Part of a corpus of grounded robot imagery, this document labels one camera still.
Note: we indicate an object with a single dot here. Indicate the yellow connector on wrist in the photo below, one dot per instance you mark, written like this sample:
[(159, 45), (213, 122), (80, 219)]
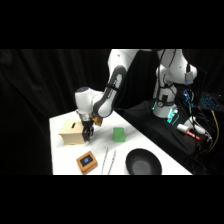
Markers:
[(97, 121)]

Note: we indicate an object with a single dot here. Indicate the black robot stand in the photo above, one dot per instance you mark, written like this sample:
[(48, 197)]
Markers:
[(143, 113)]

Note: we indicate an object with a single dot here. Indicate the green rectangular block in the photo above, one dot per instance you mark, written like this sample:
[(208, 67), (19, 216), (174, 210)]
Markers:
[(119, 134)]

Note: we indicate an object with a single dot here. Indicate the orange block with blue circle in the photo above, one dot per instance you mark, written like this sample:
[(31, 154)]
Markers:
[(87, 161)]

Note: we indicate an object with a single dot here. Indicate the green lit control box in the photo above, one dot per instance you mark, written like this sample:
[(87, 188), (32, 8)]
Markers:
[(172, 115)]

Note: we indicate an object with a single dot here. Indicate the blue lit keyboard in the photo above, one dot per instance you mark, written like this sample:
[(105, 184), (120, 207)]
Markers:
[(210, 101)]

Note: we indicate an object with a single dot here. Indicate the thin metal chopstick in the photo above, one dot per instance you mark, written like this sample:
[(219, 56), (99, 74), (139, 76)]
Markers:
[(112, 161), (105, 161)]

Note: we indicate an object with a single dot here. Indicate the black round bowl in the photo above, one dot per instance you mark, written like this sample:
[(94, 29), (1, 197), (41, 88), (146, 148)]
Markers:
[(143, 162)]

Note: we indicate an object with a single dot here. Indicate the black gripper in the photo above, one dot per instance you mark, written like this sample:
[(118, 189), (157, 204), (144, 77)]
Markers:
[(86, 120)]

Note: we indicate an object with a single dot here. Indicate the white cylinder with red tip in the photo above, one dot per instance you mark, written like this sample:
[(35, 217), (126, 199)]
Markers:
[(186, 130)]

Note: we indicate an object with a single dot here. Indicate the light wooden drawer box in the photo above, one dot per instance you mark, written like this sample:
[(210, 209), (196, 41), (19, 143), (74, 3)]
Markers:
[(70, 132)]

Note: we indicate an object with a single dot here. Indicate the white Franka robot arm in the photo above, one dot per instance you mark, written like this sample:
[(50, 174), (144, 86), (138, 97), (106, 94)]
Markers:
[(115, 88)]

